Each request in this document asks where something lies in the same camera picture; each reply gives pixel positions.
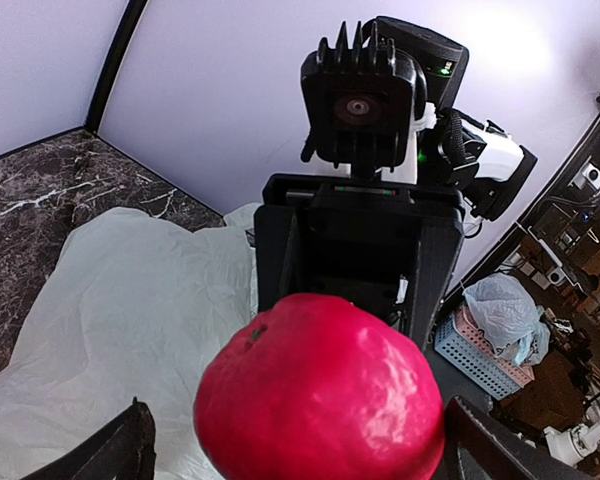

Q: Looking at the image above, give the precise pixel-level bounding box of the pink and blue crate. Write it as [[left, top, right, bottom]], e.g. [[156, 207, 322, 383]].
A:
[[434, 303, 535, 400]]

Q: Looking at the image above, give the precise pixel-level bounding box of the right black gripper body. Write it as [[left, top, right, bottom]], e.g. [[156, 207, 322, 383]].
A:
[[254, 174, 464, 347]]

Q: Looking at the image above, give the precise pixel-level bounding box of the light green plastic bag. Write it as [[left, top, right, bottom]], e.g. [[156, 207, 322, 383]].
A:
[[0, 205, 257, 479]]

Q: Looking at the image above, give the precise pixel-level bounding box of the red toy fruit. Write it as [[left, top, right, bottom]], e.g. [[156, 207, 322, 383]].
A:
[[193, 294, 445, 479]]

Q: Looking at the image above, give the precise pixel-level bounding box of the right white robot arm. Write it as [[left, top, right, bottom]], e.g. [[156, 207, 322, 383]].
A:
[[254, 110, 537, 346]]

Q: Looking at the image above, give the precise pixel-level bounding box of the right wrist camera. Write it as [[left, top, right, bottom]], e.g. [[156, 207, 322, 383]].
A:
[[300, 16, 470, 180]]

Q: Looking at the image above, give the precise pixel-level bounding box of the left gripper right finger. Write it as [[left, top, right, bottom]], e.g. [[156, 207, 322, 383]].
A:
[[444, 396, 589, 479]]

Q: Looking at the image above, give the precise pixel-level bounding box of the grey plastic bag in crate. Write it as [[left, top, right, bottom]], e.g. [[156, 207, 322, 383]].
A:
[[463, 272, 550, 367]]

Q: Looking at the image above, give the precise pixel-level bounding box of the left black frame post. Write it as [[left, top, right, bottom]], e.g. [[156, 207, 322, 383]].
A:
[[83, 0, 149, 135]]

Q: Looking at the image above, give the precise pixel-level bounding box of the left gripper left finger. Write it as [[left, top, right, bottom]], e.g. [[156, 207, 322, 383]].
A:
[[24, 398, 156, 480]]

